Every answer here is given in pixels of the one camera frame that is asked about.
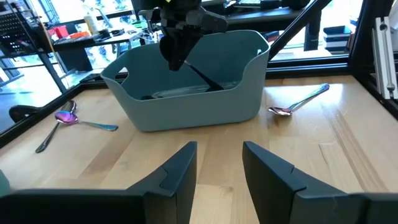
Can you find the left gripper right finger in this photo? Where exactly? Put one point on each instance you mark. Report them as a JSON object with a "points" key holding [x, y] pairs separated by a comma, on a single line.
{"points": [[273, 193]]}

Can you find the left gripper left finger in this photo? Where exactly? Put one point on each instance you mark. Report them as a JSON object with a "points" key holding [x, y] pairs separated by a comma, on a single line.
{"points": [[168, 193]]}

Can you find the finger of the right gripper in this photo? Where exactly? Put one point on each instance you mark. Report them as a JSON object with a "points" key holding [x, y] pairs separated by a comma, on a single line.
{"points": [[188, 40], [172, 46]]}

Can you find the iridescent rainbow spoon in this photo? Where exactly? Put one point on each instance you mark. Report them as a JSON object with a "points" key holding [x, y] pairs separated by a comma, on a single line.
{"points": [[66, 117], [280, 110]]}

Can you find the blue-grey plastic bin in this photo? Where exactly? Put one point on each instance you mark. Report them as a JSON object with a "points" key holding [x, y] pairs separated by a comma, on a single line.
{"points": [[192, 112]]}

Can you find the white bottle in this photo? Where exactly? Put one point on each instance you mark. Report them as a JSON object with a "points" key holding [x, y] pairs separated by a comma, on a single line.
{"points": [[91, 24]]}

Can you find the black desk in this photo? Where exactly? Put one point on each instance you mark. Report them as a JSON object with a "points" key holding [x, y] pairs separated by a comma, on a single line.
{"points": [[74, 59]]}

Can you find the black diagonal support strut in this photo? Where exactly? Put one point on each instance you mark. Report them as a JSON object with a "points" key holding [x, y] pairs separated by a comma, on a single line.
{"points": [[298, 29]]}

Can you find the red box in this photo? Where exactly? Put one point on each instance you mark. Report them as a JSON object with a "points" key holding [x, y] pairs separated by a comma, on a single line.
{"points": [[61, 31]]}

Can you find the purple spoon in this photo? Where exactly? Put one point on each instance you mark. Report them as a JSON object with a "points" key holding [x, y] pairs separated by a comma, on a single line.
{"points": [[70, 105]]}

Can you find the stacked boxes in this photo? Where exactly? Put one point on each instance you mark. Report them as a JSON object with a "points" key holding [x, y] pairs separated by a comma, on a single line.
{"points": [[337, 39]]}

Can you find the silver aluminium extrusion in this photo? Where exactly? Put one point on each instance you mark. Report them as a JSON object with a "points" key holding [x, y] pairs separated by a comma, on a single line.
{"points": [[384, 56]]}

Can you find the black frame clamp knob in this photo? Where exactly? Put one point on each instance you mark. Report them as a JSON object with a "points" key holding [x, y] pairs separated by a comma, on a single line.
{"points": [[23, 112]]}

